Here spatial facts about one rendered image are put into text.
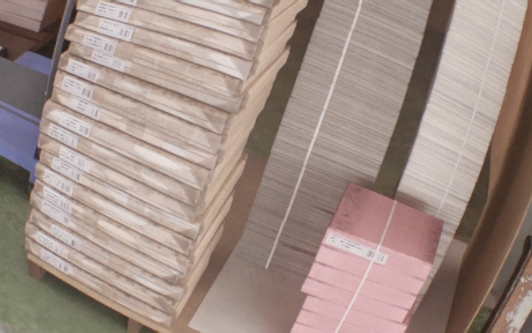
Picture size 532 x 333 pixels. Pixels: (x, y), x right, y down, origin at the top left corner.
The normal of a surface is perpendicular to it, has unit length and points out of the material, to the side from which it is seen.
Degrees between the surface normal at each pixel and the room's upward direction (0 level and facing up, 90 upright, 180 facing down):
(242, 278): 0
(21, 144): 0
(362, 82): 90
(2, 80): 98
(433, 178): 90
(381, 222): 0
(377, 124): 90
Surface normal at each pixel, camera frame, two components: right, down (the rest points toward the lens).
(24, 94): -0.26, 0.51
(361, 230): 0.29, -0.85
